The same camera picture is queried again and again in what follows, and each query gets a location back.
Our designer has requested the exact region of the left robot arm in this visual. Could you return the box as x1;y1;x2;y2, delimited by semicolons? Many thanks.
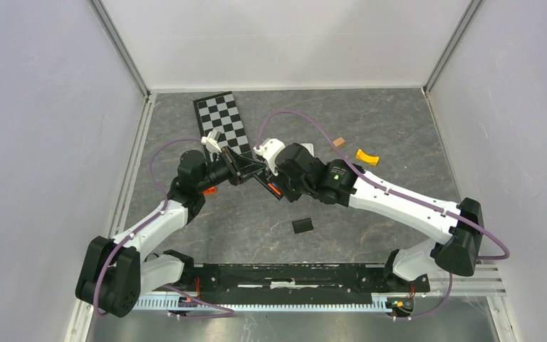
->
75;147;275;318

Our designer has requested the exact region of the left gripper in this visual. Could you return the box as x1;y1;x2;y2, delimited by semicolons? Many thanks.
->
197;145;266;192

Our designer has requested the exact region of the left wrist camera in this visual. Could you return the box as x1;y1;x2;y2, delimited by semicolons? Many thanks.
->
201;129;222;154

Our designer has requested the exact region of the white remote control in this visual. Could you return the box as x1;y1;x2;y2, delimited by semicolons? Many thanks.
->
301;143;314;155

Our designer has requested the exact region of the yellow arch block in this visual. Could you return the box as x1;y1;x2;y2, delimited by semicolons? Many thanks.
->
355;149;380;166

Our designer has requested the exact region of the brown wooden block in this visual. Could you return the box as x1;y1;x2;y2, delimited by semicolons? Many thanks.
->
333;137;346;147

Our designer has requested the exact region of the checkered chess board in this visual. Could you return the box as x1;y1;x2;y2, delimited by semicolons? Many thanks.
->
193;92;252;157

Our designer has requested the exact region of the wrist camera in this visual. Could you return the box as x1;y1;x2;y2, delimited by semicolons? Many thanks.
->
201;129;222;154
254;138;286;175

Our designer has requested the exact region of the orange semicircle block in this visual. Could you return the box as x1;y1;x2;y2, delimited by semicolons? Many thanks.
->
202;187;217;195

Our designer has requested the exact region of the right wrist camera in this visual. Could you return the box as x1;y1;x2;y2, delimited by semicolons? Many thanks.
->
254;138;286;175

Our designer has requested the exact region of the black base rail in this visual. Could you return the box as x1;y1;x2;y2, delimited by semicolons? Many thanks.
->
173;263;430;305

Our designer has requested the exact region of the black battery cover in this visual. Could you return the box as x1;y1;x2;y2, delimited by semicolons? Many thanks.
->
291;218;314;234

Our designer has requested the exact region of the black remote control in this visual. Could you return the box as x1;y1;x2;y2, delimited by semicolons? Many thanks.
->
254;171;283;200

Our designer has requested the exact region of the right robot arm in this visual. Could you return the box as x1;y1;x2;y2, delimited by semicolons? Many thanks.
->
255;139;483;291

